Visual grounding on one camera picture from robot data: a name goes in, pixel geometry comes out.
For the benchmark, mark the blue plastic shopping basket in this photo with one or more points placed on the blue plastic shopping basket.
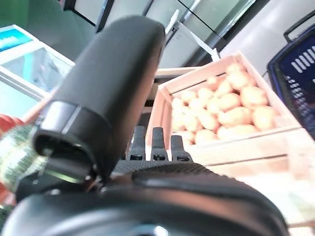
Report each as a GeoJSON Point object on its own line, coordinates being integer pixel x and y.
{"type": "Point", "coordinates": [275, 81]}

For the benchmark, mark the orange striped pumpkin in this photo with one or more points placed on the orange striped pumpkin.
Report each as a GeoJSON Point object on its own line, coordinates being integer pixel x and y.
{"type": "Point", "coordinates": [7, 123]}

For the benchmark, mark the dark green striped pumpkin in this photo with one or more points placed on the dark green striped pumpkin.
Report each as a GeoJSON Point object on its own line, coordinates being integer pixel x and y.
{"type": "Point", "coordinates": [17, 152]}

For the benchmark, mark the white glass-top freezer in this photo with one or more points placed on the white glass-top freezer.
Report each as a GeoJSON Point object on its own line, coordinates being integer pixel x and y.
{"type": "Point", "coordinates": [14, 81]}

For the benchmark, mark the wooden display stand frame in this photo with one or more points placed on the wooden display stand frame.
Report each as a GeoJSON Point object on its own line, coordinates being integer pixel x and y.
{"type": "Point", "coordinates": [177, 71]}

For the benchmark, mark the white desk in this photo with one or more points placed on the white desk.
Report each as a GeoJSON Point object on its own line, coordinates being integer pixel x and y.
{"type": "Point", "coordinates": [197, 38]}

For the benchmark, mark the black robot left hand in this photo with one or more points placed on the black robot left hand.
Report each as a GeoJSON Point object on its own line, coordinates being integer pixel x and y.
{"type": "Point", "coordinates": [110, 86]}

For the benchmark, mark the green white napa cabbage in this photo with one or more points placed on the green white napa cabbage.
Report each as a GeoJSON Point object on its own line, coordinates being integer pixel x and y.
{"type": "Point", "coordinates": [302, 201]}

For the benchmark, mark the wooden potato crate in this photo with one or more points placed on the wooden potato crate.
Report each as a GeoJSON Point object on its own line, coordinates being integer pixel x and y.
{"type": "Point", "coordinates": [246, 152]}

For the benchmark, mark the tan potato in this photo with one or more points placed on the tan potato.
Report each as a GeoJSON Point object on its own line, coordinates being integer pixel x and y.
{"type": "Point", "coordinates": [214, 105]}
{"type": "Point", "coordinates": [263, 118]}
{"type": "Point", "coordinates": [229, 100]}
{"type": "Point", "coordinates": [235, 67]}
{"type": "Point", "coordinates": [208, 119]}
{"type": "Point", "coordinates": [190, 121]}
{"type": "Point", "coordinates": [205, 136]}
{"type": "Point", "coordinates": [233, 115]}
{"type": "Point", "coordinates": [237, 79]}
{"type": "Point", "coordinates": [253, 97]}
{"type": "Point", "coordinates": [236, 130]}

